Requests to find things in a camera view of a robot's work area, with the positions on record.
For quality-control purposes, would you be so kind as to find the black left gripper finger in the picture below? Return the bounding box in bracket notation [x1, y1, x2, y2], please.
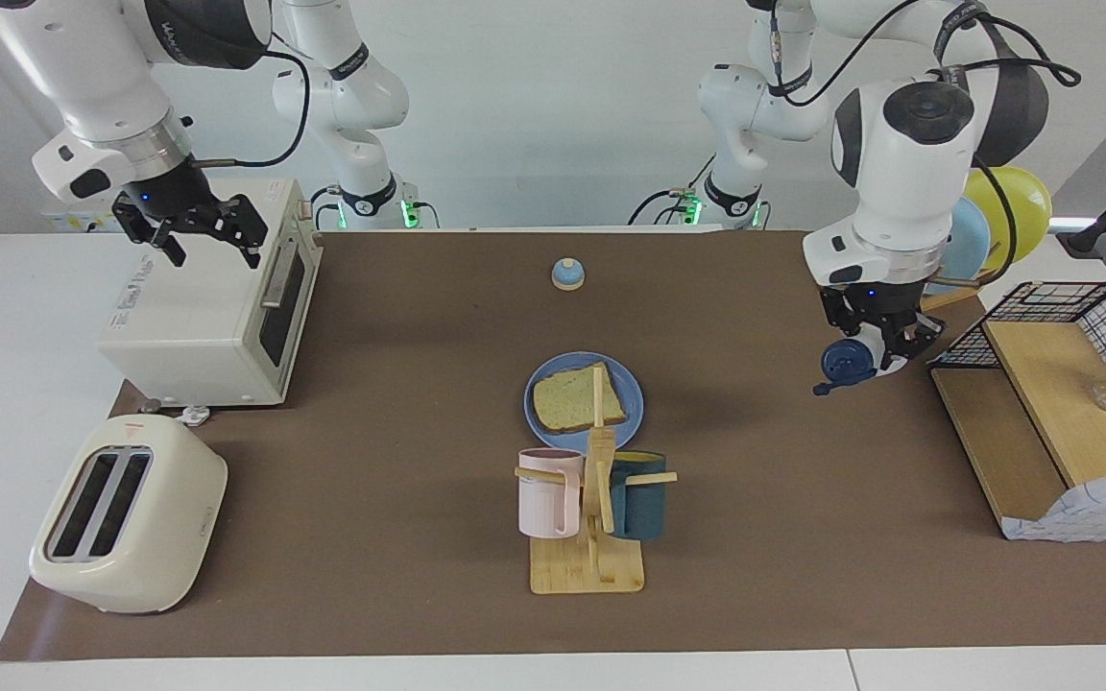
[820, 288, 863, 340]
[884, 312, 946, 371]

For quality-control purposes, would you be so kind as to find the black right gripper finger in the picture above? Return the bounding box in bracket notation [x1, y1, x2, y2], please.
[217, 194, 268, 268]
[155, 221, 189, 267]

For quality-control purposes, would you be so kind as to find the clear squeeze bottle blue cap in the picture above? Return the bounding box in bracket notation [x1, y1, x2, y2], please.
[812, 336, 909, 397]

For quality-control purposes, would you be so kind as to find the toasted bread slice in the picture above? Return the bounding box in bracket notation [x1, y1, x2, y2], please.
[532, 363, 627, 433]

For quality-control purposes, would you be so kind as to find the wooden plate rack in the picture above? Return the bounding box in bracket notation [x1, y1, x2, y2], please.
[918, 267, 1000, 314]

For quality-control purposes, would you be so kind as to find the light blue plate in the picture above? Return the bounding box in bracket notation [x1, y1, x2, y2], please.
[927, 197, 992, 296]

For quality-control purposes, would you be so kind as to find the yellow plate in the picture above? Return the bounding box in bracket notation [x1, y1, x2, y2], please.
[964, 166, 1053, 272]

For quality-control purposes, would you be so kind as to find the blue round plate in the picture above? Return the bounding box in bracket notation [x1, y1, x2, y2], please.
[524, 352, 645, 454]

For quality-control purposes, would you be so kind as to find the white toaster oven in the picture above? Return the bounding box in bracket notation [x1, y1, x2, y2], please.
[97, 178, 324, 408]

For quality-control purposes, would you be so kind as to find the wooden shelf stand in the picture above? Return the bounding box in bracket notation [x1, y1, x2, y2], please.
[929, 320, 1106, 540]

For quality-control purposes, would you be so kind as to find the brown table mat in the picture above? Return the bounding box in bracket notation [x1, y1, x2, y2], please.
[0, 230, 1106, 663]

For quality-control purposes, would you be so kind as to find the dark teal mug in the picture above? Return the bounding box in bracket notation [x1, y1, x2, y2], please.
[608, 451, 669, 540]

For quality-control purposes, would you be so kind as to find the cream two-slot toaster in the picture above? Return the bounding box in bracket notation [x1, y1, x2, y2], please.
[29, 415, 228, 615]

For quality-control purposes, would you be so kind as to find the pink mug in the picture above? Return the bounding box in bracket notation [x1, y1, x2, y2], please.
[517, 448, 585, 539]

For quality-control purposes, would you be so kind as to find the wooden mug tree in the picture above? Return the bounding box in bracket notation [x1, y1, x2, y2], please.
[515, 368, 679, 595]

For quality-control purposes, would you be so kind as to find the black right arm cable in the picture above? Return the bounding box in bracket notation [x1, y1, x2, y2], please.
[198, 48, 310, 170]

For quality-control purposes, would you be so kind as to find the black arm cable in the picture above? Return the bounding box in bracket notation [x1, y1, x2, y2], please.
[630, 0, 1082, 281]
[198, 48, 310, 170]

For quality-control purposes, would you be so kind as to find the black wire basket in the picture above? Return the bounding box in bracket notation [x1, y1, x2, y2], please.
[927, 281, 1106, 452]

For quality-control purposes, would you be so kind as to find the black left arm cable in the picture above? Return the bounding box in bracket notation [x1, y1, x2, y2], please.
[630, 0, 1082, 281]

